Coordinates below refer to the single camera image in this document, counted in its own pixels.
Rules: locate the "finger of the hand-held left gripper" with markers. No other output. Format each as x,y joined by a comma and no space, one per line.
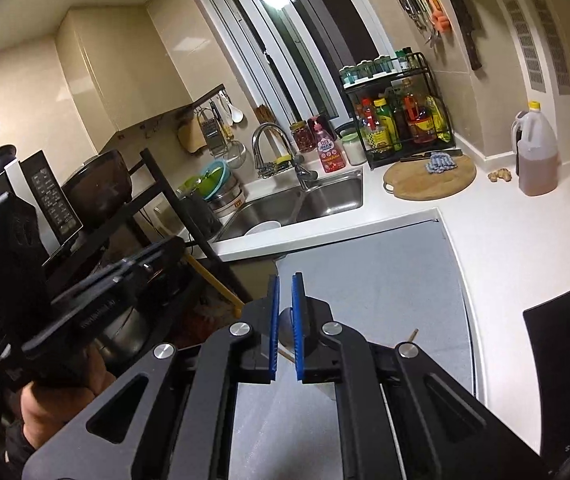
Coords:
155,250
160,266

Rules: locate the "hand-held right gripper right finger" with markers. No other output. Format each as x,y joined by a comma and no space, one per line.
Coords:
297,330

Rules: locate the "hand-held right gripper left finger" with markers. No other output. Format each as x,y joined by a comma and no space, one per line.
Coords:
275,330

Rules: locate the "person's left hand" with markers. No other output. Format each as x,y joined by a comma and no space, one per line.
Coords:
45,410

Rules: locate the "black metal storage rack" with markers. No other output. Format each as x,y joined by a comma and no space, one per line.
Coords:
177,199

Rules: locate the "large steel stockpot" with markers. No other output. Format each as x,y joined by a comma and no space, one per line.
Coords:
125,325

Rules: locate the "black microwave oven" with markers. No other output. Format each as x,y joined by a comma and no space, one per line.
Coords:
50,200

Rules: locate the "dark mixing bowl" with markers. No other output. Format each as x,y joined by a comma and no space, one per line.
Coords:
100,185

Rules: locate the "green and blue bowls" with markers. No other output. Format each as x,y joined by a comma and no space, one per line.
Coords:
205,180

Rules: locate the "steel basin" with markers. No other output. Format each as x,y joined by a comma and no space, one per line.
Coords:
227,202

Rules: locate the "white bowl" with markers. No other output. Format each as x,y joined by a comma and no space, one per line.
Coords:
262,228

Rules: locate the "grey table mat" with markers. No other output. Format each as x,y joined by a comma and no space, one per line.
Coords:
390,270

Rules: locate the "small hanging wooden board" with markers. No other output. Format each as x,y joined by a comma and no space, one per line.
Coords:
192,135

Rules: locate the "metal mesh strainer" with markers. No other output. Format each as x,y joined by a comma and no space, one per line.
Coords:
236,155

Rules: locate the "metal box grater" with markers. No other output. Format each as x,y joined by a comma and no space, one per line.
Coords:
211,132

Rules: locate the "stainless steel sink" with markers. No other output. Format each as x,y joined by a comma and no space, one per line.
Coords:
325,200

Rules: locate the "chrome kitchen faucet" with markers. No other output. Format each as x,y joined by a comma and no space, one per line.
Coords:
305,175

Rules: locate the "yellow sponge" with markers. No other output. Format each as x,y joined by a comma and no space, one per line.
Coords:
284,160

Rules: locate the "white hanging spoons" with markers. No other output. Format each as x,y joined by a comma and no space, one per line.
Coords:
235,112

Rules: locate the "pink dish soap bottle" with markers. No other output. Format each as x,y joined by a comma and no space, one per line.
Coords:
330,152

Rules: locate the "red chili jar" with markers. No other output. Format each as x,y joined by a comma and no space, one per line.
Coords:
303,137

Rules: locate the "round wooden cutting board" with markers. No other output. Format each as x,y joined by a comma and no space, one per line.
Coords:
415,185

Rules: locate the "white lidded jar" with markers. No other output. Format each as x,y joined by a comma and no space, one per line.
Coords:
354,150

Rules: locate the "black kitchen knife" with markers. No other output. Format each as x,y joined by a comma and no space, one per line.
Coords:
415,157

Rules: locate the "white framed window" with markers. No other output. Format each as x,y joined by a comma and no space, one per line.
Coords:
265,60

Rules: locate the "blue knitted cloth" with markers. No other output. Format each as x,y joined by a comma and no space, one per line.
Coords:
439,162

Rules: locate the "row of sauce bottles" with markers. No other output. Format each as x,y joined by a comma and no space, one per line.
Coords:
415,120

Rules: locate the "ginger root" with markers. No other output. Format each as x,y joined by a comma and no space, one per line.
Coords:
500,175

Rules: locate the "black glass cooktop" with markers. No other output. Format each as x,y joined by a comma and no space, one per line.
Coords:
555,350

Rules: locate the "row of green spice jars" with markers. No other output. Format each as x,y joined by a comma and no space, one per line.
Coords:
365,70

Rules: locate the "cooking oil jug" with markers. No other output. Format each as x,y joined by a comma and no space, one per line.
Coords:
537,160

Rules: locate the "orange peeler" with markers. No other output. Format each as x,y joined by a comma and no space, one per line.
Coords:
441,17

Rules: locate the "hanging metal kitchen tools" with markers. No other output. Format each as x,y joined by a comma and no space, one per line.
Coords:
415,5

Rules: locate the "black cleaver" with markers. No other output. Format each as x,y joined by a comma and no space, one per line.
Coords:
467,25

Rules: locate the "wall shelf with hooks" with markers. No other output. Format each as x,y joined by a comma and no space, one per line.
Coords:
190,105

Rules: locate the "wall vent grille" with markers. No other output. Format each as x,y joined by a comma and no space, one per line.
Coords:
525,45
555,45

